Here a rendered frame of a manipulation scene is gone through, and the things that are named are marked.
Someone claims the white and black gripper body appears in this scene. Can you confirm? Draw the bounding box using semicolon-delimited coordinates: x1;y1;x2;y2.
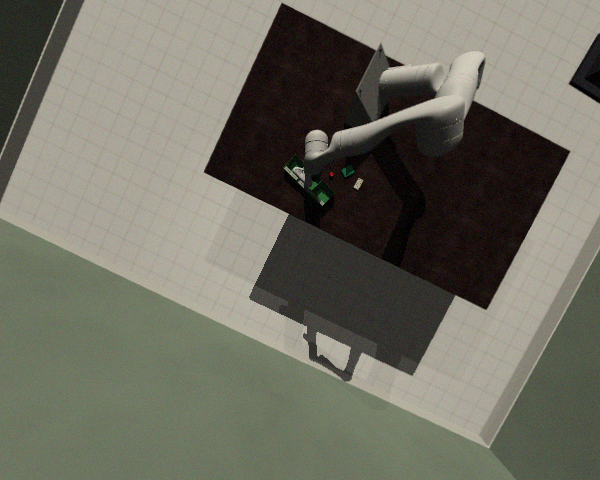
293;161;324;187

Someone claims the green three-compartment bin rack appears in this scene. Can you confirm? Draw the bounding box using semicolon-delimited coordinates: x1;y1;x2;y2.
283;156;335;206

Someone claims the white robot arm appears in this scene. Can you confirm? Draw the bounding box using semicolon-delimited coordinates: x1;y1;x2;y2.
304;51;486;171

